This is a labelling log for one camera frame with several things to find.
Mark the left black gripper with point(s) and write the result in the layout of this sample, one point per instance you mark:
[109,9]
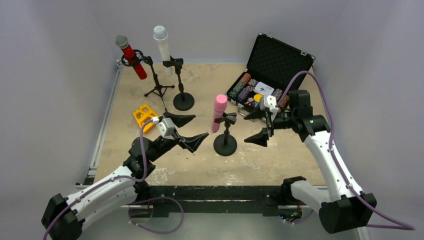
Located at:
[177,134]

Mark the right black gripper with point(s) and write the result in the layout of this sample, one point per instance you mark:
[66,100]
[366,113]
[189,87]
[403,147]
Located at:
[270,124]

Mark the black round-base stand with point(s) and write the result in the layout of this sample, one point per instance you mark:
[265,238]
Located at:
[183,101]
[225,144]

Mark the pink microphone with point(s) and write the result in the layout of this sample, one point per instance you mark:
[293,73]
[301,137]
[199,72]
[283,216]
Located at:
[219,106]

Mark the white microphone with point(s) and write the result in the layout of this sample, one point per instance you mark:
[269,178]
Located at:
[160,35]

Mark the red glitter microphone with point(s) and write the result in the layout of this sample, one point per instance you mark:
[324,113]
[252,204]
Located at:
[130,55]

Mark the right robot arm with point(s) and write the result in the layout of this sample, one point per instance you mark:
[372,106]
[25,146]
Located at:
[344,206]

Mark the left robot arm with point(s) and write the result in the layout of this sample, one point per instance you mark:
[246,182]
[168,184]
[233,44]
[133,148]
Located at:
[66,217]

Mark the yellow dealer button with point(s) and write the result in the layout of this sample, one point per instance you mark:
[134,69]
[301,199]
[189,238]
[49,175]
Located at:
[257,97]

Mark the white card deck box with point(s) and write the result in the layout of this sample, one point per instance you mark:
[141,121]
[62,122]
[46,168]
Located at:
[263,89]

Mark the black poker chip case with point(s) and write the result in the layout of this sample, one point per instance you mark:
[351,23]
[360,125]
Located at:
[272,62]

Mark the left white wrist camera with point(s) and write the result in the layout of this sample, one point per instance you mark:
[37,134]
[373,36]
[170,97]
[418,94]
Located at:
[165,126]

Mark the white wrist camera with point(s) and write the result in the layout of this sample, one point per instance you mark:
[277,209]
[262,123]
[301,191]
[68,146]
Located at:
[268,104]
[165,126]

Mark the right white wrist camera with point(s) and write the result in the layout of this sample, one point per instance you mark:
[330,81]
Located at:
[268,104]

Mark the yellow plastic bracket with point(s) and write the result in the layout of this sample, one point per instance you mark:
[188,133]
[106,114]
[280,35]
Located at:
[143,114]

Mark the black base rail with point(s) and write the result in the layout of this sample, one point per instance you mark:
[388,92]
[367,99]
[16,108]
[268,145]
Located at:
[266,200]

